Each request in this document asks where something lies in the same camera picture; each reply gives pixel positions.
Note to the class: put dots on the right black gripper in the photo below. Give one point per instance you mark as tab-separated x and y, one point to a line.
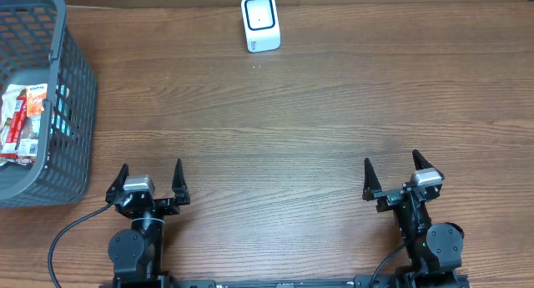
400	196

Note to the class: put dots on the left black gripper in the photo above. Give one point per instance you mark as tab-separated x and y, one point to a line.
147	203

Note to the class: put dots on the red snack stick pack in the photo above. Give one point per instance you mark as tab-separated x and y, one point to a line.
9	150

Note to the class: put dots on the orange tissue packet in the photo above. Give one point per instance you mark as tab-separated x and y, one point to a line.
35	95

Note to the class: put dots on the teal wet wipes packet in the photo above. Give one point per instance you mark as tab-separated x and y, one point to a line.
59	119

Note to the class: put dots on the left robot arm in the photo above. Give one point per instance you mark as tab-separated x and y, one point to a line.
137	252

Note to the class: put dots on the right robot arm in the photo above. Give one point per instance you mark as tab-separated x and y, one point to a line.
434	250

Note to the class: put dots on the white barcode scanner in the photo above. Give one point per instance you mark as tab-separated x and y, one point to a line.
261	25

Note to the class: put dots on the grey plastic mesh basket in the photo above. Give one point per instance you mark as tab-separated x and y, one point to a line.
37	47

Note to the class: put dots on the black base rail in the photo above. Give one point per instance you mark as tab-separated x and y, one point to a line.
360	281

